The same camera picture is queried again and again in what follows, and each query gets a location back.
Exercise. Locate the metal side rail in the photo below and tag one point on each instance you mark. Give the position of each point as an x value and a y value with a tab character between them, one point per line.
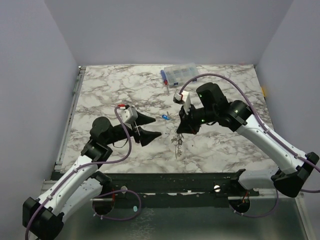
67	129

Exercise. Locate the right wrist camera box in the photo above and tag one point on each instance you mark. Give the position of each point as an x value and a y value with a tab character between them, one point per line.
183	99

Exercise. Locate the black mounting rail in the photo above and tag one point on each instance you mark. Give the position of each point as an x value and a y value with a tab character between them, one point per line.
169	190

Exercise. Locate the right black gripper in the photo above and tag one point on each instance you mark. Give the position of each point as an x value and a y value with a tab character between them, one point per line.
185	119

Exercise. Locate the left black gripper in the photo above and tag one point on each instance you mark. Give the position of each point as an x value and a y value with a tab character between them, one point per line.
145	137

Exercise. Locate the blue handled screwdriver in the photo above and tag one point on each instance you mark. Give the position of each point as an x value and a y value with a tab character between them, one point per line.
165	81

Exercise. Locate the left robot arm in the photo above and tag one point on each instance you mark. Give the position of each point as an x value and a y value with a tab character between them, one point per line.
46	215

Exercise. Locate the yellow wall clip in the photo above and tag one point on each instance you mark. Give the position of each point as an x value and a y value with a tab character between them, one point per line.
264	92

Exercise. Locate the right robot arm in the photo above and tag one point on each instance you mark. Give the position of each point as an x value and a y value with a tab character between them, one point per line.
294	166

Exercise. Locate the clear plastic organizer box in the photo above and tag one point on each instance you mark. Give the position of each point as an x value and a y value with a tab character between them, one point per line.
178	75

